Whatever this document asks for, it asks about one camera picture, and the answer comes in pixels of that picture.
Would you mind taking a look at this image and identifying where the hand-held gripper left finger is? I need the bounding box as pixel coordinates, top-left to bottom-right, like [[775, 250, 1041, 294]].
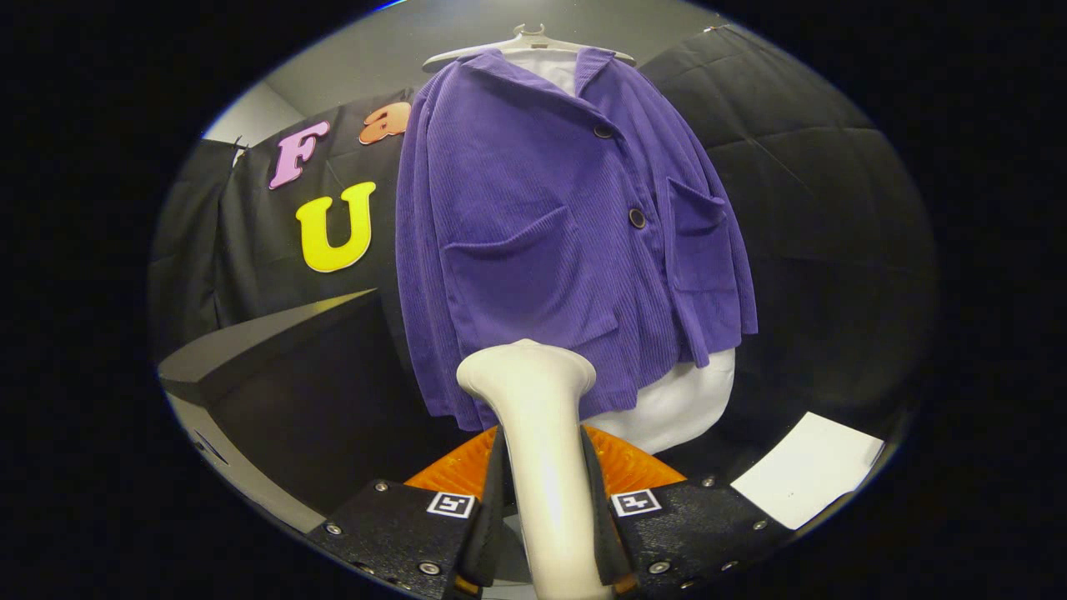
[[304, 427, 508, 600]]

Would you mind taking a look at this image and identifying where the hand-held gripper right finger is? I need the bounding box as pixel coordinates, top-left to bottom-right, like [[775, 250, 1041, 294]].
[[579, 425, 793, 600]]

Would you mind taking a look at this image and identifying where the white garment steamer head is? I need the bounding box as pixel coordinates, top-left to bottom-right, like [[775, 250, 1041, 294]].
[[456, 338, 616, 600]]

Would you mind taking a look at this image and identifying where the purple corduroy jacket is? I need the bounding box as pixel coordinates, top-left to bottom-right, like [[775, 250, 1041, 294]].
[[395, 47, 759, 432]]

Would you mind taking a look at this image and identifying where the white clothes hanger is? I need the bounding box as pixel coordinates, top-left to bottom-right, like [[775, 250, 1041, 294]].
[[422, 23, 636, 69]]

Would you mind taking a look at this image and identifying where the white mannequin torso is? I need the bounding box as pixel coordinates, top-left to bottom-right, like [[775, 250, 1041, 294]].
[[504, 50, 736, 455]]

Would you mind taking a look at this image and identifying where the white paper sheet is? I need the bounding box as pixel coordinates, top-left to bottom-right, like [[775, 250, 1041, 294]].
[[732, 412, 884, 531]]

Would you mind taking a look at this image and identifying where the grey cabinet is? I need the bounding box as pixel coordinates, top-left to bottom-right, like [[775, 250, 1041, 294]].
[[158, 287, 476, 534]]

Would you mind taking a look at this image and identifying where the black backdrop cloth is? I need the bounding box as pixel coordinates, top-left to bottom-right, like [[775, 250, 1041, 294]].
[[150, 25, 939, 501]]

